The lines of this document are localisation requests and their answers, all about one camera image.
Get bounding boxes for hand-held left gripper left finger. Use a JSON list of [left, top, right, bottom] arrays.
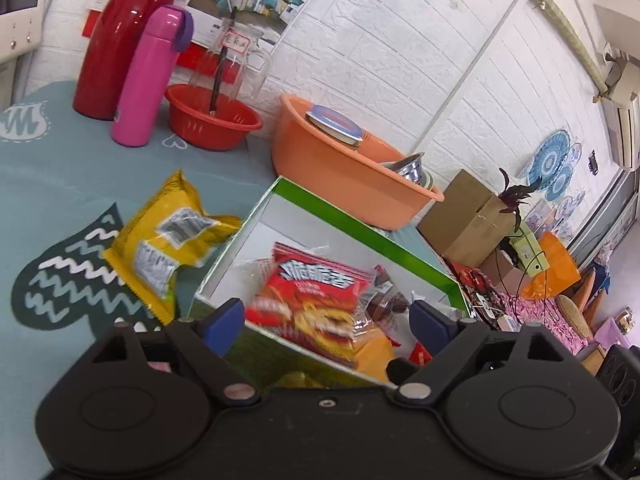
[[91, 298, 262, 407]]

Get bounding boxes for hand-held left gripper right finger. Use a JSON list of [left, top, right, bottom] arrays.
[[386, 299, 572, 406]]

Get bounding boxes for pile of assorted snacks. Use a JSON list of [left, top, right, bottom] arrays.
[[270, 260, 436, 390]]

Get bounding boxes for orange snack packet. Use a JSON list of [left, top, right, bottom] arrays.
[[351, 332, 397, 386]]

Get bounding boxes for red chips packet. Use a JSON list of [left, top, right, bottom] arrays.
[[244, 241, 377, 369]]

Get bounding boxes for green cardboard box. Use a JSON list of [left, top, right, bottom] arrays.
[[192, 175, 474, 390]]

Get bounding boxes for dark red packets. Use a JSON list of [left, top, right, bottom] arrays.
[[444, 259, 487, 292]]

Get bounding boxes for white power strip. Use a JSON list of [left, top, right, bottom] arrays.
[[470, 292, 517, 332]]

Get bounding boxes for small cardboard box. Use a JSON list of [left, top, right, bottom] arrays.
[[479, 247, 527, 297]]

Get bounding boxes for yellow snack packet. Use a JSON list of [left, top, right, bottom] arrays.
[[103, 170, 244, 326]]

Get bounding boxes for pink floral cloth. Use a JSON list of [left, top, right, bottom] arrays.
[[467, 280, 606, 361]]

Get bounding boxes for large cardboard box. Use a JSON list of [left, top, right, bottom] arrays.
[[416, 168, 522, 269]]

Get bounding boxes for pale green box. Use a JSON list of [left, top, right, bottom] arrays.
[[509, 224, 549, 275]]

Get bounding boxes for orange plastic bag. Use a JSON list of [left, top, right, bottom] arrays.
[[519, 231, 582, 302]]

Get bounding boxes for small metal bowl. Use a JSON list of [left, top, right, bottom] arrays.
[[400, 167, 435, 192]]

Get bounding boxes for woven straw cushion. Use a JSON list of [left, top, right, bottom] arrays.
[[556, 294, 594, 342]]

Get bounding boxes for dark purple plant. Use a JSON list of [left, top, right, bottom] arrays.
[[496, 167, 545, 235]]

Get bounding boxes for steel bowl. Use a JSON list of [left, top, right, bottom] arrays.
[[381, 152, 426, 181]]

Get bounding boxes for orange plastic tub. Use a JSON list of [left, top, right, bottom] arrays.
[[270, 93, 446, 232]]

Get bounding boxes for red plastic basin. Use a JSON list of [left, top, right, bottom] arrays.
[[164, 83, 264, 152]]

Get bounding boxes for black speaker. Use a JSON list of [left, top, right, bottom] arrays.
[[594, 344, 640, 413]]

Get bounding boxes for teal printed tablecloth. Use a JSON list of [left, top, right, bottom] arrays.
[[0, 80, 446, 480]]

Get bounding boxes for blue-lid container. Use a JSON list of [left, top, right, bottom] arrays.
[[305, 104, 367, 148]]

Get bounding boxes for dark long spoon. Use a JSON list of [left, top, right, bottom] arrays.
[[209, 6, 239, 117]]

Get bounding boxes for pink thermos bottle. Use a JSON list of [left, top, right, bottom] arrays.
[[110, 5, 194, 148]]

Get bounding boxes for glass pitcher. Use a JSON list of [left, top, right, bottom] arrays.
[[189, 17, 273, 108]]

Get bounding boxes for white air conditioner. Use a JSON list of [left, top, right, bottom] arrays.
[[597, 52, 640, 172]]

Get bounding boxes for red thermos jug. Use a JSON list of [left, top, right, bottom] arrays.
[[72, 0, 190, 122]]

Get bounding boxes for pale green ceiling pipe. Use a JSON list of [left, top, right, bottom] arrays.
[[492, 0, 609, 92]]

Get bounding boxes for white appliance with screen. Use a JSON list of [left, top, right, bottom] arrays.
[[0, 0, 54, 67]]

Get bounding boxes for blue woven wall decoration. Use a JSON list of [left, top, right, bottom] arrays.
[[520, 128, 574, 204]]

